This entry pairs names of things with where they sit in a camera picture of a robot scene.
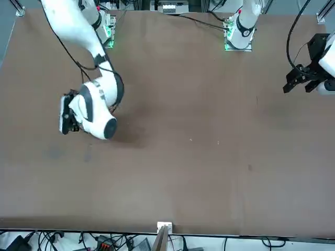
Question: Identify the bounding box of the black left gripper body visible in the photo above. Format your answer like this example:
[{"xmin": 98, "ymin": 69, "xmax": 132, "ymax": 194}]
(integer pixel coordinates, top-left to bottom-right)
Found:
[{"xmin": 307, "ymin": 33, "xmax": 331, "ymax": 70}]

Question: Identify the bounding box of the aluminium frame post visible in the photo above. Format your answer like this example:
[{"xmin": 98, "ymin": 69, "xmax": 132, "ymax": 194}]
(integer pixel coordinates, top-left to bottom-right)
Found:
[{"xmin": 153, "ymin": 221, "xmax": 173, "ymax": 251}]

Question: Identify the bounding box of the black power strip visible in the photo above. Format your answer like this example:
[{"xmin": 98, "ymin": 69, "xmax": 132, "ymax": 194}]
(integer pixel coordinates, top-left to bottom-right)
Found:
[{"xmin": 95, "ymin": 234, "xmax": 119, "ymax": 249}]

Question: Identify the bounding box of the aluminium frame rail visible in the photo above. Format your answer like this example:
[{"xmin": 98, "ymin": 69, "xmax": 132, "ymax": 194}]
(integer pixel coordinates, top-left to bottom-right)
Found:
[
  {"xmin": 15, "ymin": 0, "xmax": 26, "ymax": 17},
  {"xmin": 316, "ymin": 0, "xmax": 327, "ymax": 25}
]

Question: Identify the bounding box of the black power adapter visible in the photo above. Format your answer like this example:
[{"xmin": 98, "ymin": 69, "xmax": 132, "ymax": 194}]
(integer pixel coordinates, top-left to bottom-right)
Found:
[{"xmin": 4, "ymin": 234, "xmax": 32, "ymax": 251}]

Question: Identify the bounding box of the black base cable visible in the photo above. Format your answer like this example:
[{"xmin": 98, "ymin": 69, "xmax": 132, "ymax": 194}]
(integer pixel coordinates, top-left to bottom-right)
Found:
[
  {"xmin": 178, "ymin": 14, "xmax": 227, "ymax": 31},
  {"xmin": 208, "ymin": 9, "xmax": 228, "ymax": 22}
]

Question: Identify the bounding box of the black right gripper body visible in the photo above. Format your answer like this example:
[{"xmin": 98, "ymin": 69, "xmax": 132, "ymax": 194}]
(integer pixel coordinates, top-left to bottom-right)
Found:
[{"xmin": 62, "ymin": 108, "xmax": 80, "ymax": 133}]

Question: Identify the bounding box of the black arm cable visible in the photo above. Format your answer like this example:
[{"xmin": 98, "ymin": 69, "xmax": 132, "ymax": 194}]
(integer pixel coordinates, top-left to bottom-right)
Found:
[
  {"xmin": 78, "ymin": 61, "xmax": 125, "ymax": 113},
  {"xmin": 48, "ymin": 25, "xmax": 91, "ymax": 82},
  {"xmin": 286, "ymin": 0, "xmax": 311, "ymax": 70}
]

